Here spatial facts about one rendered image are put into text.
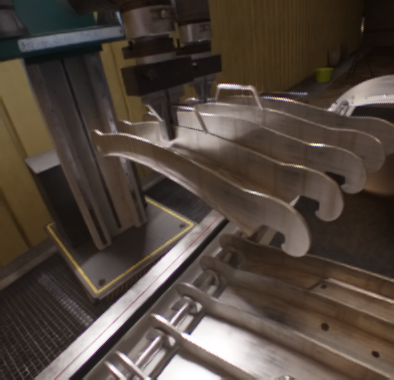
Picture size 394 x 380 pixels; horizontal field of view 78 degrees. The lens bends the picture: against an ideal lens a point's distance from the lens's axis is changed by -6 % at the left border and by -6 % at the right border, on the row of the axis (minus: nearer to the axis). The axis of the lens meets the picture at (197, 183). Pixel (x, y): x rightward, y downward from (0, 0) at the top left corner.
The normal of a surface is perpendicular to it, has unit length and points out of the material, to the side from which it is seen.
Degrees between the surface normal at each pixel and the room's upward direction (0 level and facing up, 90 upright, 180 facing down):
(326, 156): 90
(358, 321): 90
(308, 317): 5
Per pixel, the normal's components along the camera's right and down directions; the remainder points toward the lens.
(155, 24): 0.39, 0.42
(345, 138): -0.74, 0.41
